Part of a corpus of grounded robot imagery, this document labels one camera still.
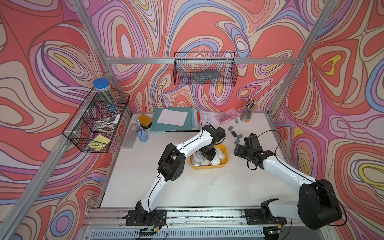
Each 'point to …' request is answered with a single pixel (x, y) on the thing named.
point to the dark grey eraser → (234, 134)
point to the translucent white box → (128, 141)
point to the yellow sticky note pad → (99, 142)
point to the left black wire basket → (91, 128)
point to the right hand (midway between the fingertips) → (242, 154)
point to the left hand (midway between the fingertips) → (204, 155)
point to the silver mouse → (197, 160)
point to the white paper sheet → (173, 119)
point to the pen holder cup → (248, 111)
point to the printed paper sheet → (209, 117)
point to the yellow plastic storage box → (223, 162)
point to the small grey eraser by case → (236, 120)
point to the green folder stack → (175, 119)
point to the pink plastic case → (223, 116)
